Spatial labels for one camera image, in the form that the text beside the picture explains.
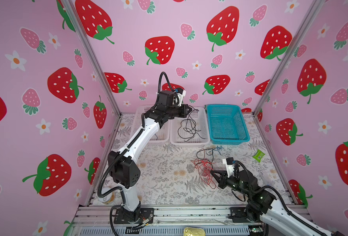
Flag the red cables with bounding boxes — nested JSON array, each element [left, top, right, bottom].
[[191, 157, 219, 189]]

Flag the blue cables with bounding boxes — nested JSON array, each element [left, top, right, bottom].
[[207, 146, 224, 157]]

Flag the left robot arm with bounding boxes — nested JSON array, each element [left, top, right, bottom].
[[97, 72, 193, 223]]

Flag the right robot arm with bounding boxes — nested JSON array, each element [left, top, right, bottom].
[[210, 158, 343, 236]]

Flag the middle white plastic basket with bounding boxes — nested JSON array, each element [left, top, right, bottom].
[[170, 107, 210, 147]]

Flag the white plastic basket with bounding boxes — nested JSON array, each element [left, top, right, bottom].
[[170, 107, 210, 147], [129, 105, 172, 144]]

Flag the left white plastic basket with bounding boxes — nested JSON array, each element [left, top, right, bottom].
[[129, 105, 172, 144]]

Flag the green candy wrapper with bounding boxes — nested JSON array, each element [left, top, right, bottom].
[[252, 149, 266, 163]]

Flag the teal plastic basket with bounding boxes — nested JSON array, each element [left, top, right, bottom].
[[206, 104, 250, 145]]

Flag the floral table cloth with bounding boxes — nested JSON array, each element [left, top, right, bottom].
[[91, 113, 287, 206]]

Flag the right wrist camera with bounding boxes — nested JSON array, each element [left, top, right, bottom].
[[222, 157, 235, 178]]

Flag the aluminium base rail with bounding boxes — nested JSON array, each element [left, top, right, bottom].
[[68, 205, 265, 236]]

